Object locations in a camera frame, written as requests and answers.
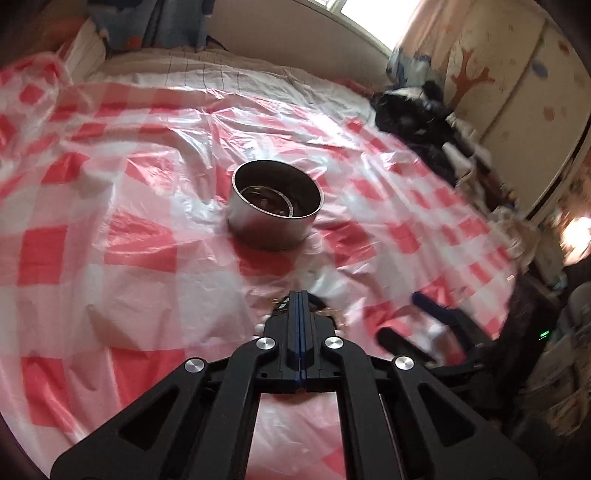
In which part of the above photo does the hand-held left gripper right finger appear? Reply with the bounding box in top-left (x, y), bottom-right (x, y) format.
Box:
top-left (300, 290), bottom-right (539, 480)

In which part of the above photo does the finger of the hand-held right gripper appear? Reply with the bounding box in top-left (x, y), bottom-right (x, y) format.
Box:
top-left (377, 328), bottom-right (439, 367)
top-left (412, 292), bottom-right (469, 334)

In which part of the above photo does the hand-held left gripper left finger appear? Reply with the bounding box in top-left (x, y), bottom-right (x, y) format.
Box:
top-left (50, 290), bottom-right (302, 480)

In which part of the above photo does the beaded cord bracelet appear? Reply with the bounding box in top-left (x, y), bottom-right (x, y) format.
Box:
top-left (271, 298), bottom-right (346, 328)

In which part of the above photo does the round metal tin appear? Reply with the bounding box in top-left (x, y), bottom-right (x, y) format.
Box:
top-left (228, 159), bottom-right (325, 252)

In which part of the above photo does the pile of bracelets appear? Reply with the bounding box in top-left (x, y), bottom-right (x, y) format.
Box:
top-left (240, 184), bottom-right (296, 217)

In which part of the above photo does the white cloth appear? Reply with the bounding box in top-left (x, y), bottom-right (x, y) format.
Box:
top-left (442, 141), bottom-right (483, 174)

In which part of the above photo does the red white checkered plastic sheet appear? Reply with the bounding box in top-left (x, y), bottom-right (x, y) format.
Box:
top-left (0, 51), bottom-right (525, 480)

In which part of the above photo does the black plastic bag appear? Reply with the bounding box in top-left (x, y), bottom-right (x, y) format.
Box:
top-left (373, 80), bottom-right (458, 185)

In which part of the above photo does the tree print wardrobe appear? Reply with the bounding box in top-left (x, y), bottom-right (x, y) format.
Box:
top-left (399, 0), bottom-right (591, 220)

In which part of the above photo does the blue pink print curtain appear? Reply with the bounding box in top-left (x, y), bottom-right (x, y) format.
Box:
top-left (385, 44), bottom-right (437, 89)

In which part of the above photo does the window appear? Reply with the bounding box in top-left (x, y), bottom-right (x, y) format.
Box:
top-left (318, 0), bottom-right (421, 49)

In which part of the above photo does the striped bed sheet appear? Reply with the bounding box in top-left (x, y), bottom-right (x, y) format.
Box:
top-left (92, 46), bottom-right (386, 109)

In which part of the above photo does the whale print curtain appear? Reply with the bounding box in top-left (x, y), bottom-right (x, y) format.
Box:
top-left (87, 0), bottom-right (219, 52)

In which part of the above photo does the striped pillow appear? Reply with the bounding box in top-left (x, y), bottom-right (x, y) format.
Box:
top-left (59, 21), bottom-right (109, 80)

